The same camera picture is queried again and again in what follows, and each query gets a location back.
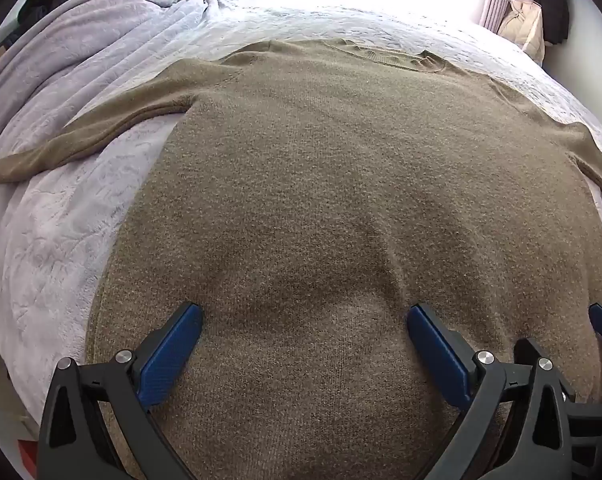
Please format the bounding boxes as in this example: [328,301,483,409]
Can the red box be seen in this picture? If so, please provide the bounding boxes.
[16,437,38,480]

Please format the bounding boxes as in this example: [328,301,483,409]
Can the beige bag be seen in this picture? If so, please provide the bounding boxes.
[497,0,546,63]

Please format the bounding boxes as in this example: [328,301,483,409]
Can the olive brown knit sweater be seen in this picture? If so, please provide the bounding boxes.
[0,37,602,480]

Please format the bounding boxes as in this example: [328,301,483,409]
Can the lavender fleece blanket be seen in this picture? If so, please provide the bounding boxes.
[0,0,262,161]

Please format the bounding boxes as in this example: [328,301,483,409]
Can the dark clothes pile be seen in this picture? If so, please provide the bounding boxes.
[18,0,89,26]

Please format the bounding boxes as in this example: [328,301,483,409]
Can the white embossed bed blanket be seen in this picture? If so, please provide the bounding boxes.
[0,0,602,411]

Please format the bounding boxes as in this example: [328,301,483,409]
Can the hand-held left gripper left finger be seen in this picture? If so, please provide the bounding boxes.
[38,301,204,480]

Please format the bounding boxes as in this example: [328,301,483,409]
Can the black hanging jacket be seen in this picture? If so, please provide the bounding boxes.
[528,0,570,46]

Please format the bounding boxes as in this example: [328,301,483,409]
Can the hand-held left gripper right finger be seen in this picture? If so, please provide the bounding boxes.
[406,303,575,480]

